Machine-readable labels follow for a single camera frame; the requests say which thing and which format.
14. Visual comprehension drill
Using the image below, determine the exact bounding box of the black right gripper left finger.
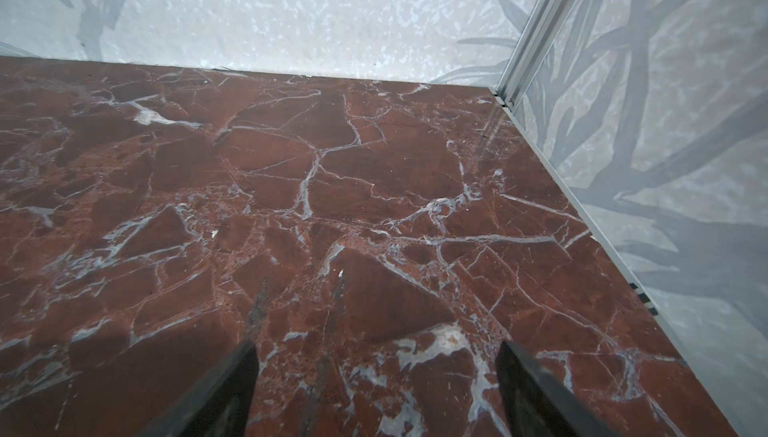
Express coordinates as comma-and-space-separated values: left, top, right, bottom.
138, 341, 259, 437

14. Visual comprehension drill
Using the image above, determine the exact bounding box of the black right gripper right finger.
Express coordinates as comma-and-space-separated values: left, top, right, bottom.
495, 341, 616, 437

